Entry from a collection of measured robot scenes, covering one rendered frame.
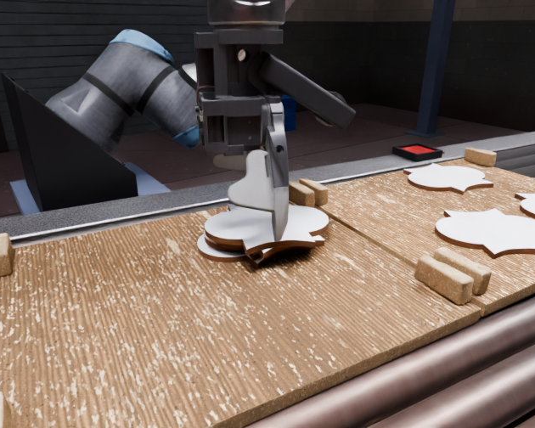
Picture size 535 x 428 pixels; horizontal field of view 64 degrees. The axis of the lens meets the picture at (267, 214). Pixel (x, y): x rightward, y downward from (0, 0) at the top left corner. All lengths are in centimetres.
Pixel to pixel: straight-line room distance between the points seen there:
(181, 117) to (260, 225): 43
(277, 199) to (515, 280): 27
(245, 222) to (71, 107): 50
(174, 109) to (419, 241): 54
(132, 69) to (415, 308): 68
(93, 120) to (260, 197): 52
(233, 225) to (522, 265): 33
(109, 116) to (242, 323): 59
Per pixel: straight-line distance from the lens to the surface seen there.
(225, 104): 43
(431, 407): 37
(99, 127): 89
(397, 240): 56
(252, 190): 43
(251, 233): 48
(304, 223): 50
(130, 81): 91
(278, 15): 44
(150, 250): 53
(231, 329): 39
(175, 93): 89
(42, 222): 72
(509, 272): 54
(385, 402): 38
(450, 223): 61
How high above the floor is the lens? 118
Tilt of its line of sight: 24 degrees down
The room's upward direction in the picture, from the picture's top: straight up
